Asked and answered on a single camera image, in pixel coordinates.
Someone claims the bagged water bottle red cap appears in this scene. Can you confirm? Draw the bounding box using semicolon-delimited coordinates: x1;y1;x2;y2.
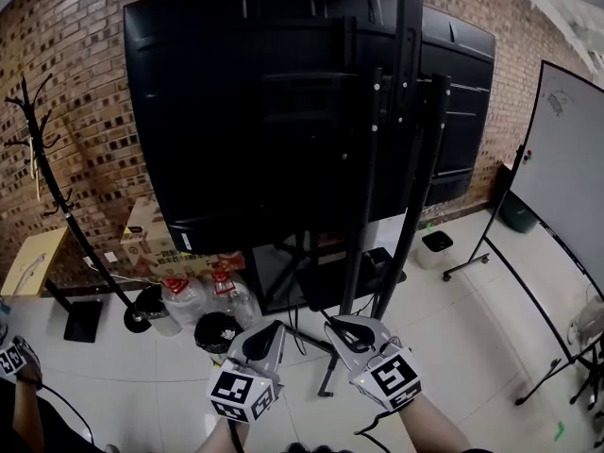
162;276;207;325

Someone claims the black coat rack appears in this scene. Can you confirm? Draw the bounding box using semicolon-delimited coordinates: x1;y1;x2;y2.
4;73;152;334

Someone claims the person's right forearm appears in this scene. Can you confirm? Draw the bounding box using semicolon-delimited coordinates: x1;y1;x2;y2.
400;394;473;453

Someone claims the printed cardboard box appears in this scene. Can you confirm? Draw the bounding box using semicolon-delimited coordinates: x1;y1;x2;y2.
120;195;246;282

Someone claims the green bin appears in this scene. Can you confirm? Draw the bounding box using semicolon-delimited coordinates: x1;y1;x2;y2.
499;191;539;235

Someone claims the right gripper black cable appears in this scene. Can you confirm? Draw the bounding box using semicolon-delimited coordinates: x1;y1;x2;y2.
353;408;405;453

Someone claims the wooden side table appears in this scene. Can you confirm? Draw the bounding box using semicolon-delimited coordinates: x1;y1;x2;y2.
0;226;103;344

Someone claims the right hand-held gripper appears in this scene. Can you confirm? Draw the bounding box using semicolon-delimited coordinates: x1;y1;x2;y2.
324;314;423;412

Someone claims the clear water bottle red cap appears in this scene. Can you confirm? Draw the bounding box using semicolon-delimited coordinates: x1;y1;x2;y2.
210;271;256;327

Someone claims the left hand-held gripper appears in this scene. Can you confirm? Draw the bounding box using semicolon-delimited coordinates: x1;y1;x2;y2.
209;319;287;424

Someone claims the black glass cabinet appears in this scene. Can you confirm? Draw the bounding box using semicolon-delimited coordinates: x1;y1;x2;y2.
244;241;308;315

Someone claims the whiteboard on rolling stand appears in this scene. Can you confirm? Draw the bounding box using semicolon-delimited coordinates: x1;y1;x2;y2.
443;59;604;408

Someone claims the black television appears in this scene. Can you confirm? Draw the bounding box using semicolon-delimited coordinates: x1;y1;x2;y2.
123;0;496;257

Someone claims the person's left forearm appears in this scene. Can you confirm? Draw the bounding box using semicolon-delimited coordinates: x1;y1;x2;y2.
195;415;251;453

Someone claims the steel trash can black bag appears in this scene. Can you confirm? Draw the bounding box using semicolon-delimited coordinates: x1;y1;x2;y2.
136;285;183;337
193;311;244;358

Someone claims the small white trash bin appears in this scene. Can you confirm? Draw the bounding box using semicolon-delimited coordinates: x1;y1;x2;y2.
414;230;454;271

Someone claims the white cabinet appliance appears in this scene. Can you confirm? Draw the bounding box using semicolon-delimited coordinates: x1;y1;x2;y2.
362;214;407;254

